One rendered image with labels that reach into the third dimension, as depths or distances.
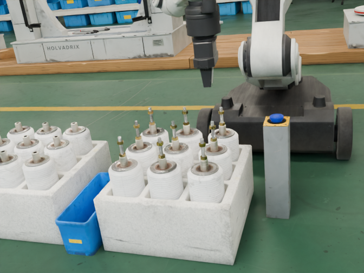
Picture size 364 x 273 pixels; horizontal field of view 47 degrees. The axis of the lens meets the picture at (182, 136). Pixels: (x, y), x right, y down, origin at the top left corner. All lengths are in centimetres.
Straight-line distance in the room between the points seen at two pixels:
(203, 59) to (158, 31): 229
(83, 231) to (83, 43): 248
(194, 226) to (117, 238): 25
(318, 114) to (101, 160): 81
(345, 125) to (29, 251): 114
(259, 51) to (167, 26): 194
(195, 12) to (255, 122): 66
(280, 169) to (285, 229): 18
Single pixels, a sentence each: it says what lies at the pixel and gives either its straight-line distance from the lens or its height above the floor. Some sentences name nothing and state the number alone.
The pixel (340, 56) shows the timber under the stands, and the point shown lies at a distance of 307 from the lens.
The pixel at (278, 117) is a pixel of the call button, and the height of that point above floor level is 33.
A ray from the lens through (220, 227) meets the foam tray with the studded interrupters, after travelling 112.
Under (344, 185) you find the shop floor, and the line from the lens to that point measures 155.
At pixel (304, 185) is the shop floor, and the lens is 154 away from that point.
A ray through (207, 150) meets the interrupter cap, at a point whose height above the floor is 25.
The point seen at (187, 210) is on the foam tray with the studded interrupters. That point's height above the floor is 17.
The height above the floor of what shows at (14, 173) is 22.
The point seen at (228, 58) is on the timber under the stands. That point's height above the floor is 7.
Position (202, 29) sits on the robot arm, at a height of 61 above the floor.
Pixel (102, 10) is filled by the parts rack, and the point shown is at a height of 21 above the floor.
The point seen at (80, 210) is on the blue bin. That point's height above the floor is 7.
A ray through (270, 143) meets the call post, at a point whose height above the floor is 26.
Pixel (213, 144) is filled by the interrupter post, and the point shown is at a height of 27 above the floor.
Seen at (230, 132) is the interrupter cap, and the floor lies 25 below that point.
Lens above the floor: 78
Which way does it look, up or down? 23 degrees down
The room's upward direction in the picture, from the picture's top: 7 degrees counter-clockwise
